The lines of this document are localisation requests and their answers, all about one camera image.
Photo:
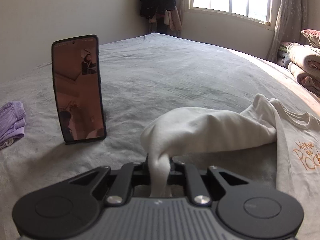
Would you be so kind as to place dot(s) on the pink grey pillow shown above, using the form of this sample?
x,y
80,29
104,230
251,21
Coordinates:
x,y
313,37

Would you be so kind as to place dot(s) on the beige patterned curtain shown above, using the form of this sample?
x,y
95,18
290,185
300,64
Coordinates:
x,y
291,20

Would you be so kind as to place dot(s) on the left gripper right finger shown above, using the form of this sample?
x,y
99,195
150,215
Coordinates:
x,y
189,177

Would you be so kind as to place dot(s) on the grey bed sheet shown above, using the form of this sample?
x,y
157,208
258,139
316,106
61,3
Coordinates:
x,y
141,79

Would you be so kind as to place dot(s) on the white Winnie the Pooh sweatshirt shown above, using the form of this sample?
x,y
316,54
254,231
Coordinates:
x,y
200,130

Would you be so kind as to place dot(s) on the folded purple garment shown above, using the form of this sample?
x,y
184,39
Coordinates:
x,y
12,123

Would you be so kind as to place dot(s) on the black smartphone on stand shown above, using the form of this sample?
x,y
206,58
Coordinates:
x,y
77,89

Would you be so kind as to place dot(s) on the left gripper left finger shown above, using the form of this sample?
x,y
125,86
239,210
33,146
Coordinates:
x,y
131,180

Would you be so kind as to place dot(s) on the dark clothes hanging in corner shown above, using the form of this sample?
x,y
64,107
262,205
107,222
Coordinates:
x,y
164,16

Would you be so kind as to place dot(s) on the folded beige pink comforter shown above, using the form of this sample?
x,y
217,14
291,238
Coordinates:
x,y
304,66

